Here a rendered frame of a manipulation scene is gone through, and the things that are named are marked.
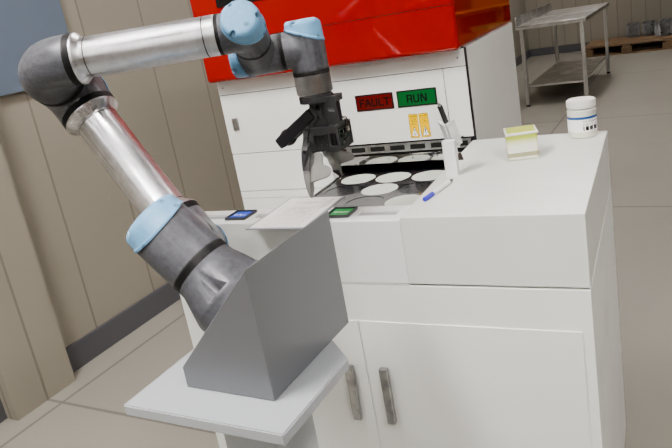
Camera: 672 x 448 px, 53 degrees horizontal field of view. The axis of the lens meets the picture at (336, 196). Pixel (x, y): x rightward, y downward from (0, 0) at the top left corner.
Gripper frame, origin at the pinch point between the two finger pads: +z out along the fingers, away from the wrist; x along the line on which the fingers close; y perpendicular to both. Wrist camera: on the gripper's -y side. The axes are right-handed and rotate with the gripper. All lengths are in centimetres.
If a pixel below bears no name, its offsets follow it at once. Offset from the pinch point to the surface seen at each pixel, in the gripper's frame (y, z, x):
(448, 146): 21.6, -1.5, 22.5
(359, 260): 7.6, 14.9, -4.9
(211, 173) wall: -175, 45, 189
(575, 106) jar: 47, -3, 50
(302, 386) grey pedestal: 12.6, 20.1, -43.1
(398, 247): 16.9, 12.0, -4.9
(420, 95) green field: 5, -8, 57
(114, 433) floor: -124, 102, 30
